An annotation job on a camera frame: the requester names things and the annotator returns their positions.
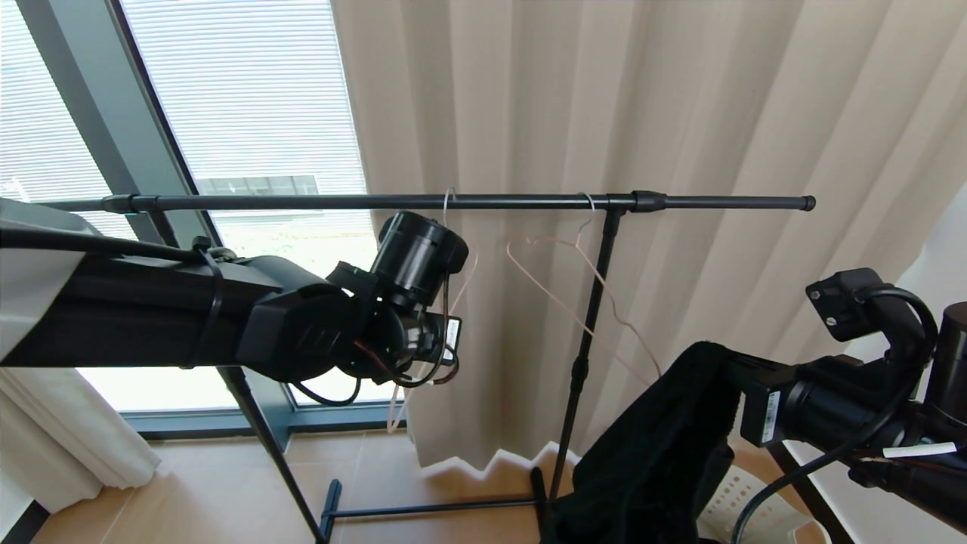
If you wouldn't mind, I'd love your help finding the black garment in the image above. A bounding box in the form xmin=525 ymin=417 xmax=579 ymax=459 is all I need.
xmin=540 ymin=342 xmax=745 ymax=544

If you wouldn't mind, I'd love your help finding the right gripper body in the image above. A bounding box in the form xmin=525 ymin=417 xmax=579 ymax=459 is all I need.
xmin=727 ymin=351 xmax=926 ymax=454

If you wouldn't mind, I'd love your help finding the white curtain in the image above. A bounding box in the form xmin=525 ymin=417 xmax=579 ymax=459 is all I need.
xmin=0 ymin=366 xmax=163 ymax=515

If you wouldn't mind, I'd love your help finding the beige curtain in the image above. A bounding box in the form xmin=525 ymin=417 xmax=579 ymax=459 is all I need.
xmin=332 ymin=0 xmax=967 ymax=473

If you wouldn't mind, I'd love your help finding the black clothes rack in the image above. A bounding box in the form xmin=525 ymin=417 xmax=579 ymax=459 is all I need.
xmin=34 ymin=190 xmax=817 ymax=544

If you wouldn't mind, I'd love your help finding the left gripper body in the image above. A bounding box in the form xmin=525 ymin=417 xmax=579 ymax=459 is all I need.
xmin=399 ymin=310 xmax=463 ymax=372

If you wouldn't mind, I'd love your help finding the pink clothes hanger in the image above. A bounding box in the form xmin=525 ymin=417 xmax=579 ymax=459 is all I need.
xmin=506 ymin=193 xmax=664 ymax=382
xmin=387 ymin=187 xmax=478 ymax=435

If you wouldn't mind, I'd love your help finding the white laundry basket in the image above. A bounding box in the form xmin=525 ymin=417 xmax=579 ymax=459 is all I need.
xmin=695 ymin=462 xmax=817 ymax=544

